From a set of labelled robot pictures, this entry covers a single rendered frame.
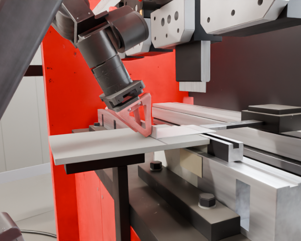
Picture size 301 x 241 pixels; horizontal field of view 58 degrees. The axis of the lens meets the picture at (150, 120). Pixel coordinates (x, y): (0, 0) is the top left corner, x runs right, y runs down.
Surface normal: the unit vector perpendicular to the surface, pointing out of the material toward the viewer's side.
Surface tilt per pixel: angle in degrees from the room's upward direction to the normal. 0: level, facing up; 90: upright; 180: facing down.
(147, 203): 0
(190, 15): 90
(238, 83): 90
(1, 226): 14
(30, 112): 90
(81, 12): 66
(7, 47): 99
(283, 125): 90
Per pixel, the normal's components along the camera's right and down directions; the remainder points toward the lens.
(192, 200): -0.03, -0.99
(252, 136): -0.92, 0.08
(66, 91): 0.39, 0.13
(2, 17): 0.68, 0.25
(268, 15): 0.29, 0.79
